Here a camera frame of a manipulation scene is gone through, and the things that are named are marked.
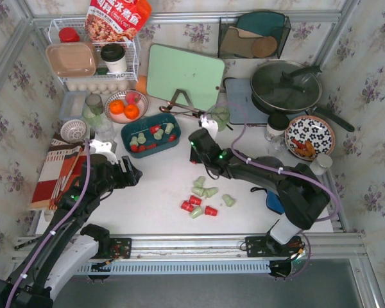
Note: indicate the black frying pan with lid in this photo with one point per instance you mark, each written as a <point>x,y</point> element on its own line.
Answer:
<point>289,88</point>

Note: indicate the clear plastic cup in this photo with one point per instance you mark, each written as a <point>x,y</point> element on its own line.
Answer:
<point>105,131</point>

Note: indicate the white wire rack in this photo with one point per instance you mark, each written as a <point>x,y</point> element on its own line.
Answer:
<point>132,51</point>

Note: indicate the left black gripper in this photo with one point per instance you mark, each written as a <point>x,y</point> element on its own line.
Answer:
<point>125,173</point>

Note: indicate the black mesh organizer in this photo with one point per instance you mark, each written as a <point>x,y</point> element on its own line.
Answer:
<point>255,35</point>

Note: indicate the green glass cup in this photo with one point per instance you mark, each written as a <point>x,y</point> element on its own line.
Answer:
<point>221,115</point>

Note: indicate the small white colander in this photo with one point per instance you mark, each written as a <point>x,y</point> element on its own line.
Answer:
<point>73,130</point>

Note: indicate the blue floral plate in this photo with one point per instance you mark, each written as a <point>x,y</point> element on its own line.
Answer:
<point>308,136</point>

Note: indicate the red lid jar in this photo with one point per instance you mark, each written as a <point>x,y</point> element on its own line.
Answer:
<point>68,35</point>

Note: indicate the red snack bag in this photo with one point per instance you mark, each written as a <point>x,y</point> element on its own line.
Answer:
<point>116,20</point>

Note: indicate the white cup black lid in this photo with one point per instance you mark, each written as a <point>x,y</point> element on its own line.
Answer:
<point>114,56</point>

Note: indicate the beige food container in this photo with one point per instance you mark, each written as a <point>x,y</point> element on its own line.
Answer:
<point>72,60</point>

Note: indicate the mint green cutting board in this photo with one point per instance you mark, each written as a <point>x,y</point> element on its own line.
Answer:
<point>171,69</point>

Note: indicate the egg tray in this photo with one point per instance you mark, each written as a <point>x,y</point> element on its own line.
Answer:
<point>98,87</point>

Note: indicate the red capsule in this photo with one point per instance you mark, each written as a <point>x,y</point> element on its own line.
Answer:
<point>135,148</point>
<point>210,211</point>
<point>194,200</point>
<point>187,206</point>
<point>172,137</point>

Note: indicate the fruit bowl plate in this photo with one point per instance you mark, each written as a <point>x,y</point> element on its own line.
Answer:
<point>126,106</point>

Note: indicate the striped orange cloth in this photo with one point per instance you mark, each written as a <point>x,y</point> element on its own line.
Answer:
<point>60,168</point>

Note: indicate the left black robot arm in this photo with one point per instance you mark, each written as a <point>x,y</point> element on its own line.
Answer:
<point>68,241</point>

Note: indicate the green tinted glass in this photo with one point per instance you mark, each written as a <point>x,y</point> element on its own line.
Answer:
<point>93,109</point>

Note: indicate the black lid jar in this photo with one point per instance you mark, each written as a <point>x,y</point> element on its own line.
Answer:
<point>277,123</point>

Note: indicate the white bottle silver cap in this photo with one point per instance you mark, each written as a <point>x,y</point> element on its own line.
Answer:
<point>321,164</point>

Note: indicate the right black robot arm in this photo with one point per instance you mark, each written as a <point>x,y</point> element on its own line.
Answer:
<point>302,196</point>

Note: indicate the teal storage basket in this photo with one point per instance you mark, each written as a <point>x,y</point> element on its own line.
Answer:
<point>157,129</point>

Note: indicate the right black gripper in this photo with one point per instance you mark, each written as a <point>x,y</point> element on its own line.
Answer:
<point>199,141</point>

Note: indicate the green capsule bottom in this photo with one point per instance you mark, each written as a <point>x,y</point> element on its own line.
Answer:
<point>196,212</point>

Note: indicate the green capsule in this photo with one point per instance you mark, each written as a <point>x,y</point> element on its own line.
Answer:
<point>228,200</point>
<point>196,212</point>
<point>141,138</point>

